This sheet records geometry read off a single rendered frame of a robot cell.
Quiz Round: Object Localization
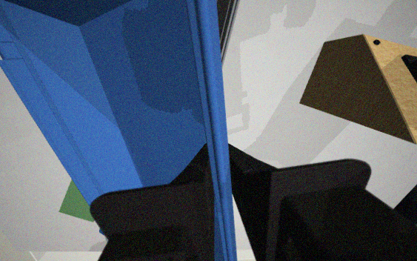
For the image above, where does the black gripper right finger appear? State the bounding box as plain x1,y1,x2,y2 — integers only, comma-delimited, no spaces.
228,143,371,261

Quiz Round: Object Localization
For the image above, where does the green rectangular block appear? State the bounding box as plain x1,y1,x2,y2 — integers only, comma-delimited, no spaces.
59,180,94,222

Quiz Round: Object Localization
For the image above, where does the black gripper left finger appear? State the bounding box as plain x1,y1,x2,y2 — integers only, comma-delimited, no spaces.
90,143,215,261

